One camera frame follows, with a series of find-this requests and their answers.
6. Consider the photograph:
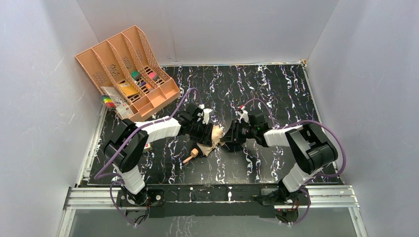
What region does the beige folding umbrella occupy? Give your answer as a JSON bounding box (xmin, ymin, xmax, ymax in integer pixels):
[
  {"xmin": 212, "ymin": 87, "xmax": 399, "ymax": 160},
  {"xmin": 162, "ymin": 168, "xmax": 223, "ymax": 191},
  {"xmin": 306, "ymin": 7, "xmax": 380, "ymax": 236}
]
[{"xmin": 182, "ymin": 125, "xmax": 225, "ymax": 164}]

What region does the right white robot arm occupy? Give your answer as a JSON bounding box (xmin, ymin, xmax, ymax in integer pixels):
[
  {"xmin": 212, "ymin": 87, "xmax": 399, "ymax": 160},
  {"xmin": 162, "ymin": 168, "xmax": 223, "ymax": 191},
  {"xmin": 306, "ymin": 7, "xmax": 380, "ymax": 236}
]
[{"xmin": 221, "ymin": 112, "xmax": 338, "ymax": 201}]

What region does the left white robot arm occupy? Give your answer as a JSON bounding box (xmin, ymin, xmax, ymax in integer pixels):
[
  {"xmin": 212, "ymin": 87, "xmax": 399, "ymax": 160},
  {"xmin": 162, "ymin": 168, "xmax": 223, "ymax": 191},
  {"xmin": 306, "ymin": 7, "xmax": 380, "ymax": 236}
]
[{"xmin": 100, "ymin": 104, "xmax": 213, "ymax": 196}]

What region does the small white green box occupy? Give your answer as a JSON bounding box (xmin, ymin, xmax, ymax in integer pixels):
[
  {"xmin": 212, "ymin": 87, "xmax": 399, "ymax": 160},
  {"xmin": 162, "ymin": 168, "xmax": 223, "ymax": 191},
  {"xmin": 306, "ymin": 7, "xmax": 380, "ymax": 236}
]
[{"xmin": 143, "ymin": 143, "xmax": 152, "ymax": 153}]

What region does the pink eraser block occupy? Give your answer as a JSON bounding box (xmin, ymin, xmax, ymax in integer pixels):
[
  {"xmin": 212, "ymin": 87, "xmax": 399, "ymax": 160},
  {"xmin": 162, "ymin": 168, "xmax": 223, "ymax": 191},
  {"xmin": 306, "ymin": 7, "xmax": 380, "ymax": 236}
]
[{"xmin": 148, "ymin": 72, "xmax": 160, "ymax": 81}]

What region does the yellow notepad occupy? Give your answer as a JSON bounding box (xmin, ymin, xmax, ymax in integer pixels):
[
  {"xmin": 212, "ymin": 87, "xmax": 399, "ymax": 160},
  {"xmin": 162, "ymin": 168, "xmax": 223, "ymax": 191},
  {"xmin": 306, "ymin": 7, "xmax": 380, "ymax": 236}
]
[{"xmin": 118, "ymin": 82, "xmax": 138, "ymax": 97}]

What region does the green eraser block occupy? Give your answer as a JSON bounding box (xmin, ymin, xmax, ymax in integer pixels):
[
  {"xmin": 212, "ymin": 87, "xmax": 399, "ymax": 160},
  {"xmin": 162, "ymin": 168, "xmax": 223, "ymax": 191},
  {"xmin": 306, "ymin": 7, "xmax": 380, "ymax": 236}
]
[{"xmin": 130, "ymin": 71, "xmax": 141, "ymax": 81}]

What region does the white paper card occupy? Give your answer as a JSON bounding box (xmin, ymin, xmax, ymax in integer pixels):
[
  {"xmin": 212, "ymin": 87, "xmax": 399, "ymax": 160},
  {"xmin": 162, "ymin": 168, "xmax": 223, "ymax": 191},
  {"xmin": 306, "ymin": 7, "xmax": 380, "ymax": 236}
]
[{"xmin": 101, "ymin": 86, "xmax": 123, "ymax": 100}]

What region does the colourful marker set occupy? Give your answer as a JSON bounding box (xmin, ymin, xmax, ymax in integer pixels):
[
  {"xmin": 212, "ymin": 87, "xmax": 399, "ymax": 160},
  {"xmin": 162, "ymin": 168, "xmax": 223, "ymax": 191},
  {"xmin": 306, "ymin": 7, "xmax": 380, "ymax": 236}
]
[{"xmin": 101, "ymin": 95, "xmax": 117, "ymax": 110}]

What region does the orange plastic file organizer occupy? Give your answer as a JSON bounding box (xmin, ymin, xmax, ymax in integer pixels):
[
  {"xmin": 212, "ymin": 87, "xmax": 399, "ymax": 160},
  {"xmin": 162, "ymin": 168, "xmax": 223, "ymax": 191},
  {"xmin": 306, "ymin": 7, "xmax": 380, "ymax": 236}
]
[{"xmin": 75, "ymin": 25, "xmax": 180, "ymax": 121}]

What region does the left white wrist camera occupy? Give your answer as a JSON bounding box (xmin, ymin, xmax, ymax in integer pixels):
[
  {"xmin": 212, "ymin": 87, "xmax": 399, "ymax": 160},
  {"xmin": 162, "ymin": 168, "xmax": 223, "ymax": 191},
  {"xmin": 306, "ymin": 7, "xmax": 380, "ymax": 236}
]
[{"xmin": 199, "ymin": 104, "xmax": 213, "ymax": 124}]

